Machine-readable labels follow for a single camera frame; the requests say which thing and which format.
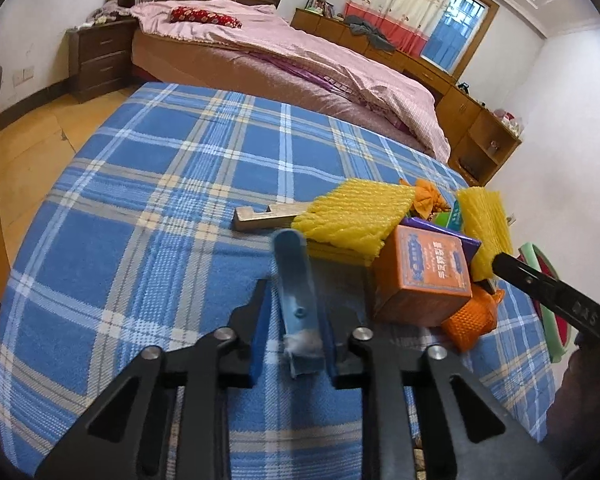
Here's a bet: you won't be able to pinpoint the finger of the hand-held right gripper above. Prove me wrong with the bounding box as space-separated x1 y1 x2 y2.
490 252 600 342

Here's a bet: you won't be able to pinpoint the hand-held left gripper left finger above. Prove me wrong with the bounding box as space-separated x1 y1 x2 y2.
34 278 274 480

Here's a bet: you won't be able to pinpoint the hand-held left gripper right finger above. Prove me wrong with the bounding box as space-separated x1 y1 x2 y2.
321 301 563 480

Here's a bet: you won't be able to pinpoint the green-rimmed red bin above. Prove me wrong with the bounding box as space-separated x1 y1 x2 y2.
517 242 577 364

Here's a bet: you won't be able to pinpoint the blue plastic channel piece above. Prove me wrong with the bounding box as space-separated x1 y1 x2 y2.
272 229 331 379

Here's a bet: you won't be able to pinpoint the orange foam net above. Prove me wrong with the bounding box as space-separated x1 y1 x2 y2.
440 287 506 354

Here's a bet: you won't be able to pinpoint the small yellow foam net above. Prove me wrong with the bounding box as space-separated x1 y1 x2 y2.
455 187 516 281

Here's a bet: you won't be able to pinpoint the notched wooden block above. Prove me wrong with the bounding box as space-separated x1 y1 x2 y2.
231 201 311 233

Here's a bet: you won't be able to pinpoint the orange plastic bag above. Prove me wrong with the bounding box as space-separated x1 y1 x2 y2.
399 178 454 219

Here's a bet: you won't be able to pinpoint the purple flat box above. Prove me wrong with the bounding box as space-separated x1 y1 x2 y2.
400 215 482 262

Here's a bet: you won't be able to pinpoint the orange cardboard box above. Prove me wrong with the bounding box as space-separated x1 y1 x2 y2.
372 225 474 327

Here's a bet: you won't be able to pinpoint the person's dark clothing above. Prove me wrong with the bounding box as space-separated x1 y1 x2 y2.
545 350 600 480

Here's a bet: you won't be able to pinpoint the green packet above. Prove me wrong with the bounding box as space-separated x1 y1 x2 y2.
431 200 464 234

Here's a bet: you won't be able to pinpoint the large yellow foam net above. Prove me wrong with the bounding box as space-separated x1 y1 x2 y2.
292 178 415 261

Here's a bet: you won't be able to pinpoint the blue plaid blanket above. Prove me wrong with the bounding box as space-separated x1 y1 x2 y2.
0 82 555 477

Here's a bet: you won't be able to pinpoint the small items on shelf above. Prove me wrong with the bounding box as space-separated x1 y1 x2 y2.
492 107 524 134

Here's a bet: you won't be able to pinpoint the long wooden cabinet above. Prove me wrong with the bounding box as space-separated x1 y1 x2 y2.
290 7 524 187

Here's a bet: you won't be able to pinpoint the wooden bed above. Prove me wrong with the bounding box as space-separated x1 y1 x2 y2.
129 0 453 162

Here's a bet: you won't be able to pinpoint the bed with pink blanket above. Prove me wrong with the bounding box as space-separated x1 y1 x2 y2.
130 0 452 162

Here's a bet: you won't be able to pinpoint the grey clothes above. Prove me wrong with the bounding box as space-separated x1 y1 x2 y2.
344 14 397 52

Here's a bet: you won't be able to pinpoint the dark wooden nightstand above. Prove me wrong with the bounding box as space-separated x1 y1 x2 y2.
66 17 139 104

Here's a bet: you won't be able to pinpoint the cream and pink curtain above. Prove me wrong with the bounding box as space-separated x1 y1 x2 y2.
342 0 462 57

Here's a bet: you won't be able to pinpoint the red floral pillow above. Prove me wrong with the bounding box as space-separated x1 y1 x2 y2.
170 6 244 29

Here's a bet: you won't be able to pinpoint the photo frames on cabinet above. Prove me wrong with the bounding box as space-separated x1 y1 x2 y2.
305 0 336 19

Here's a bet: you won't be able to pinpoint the clothes pile on nightstand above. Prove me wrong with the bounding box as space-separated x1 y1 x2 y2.
82 0 132 27

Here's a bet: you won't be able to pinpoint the window with wooden frame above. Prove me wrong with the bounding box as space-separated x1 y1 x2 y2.
420 0 501 77

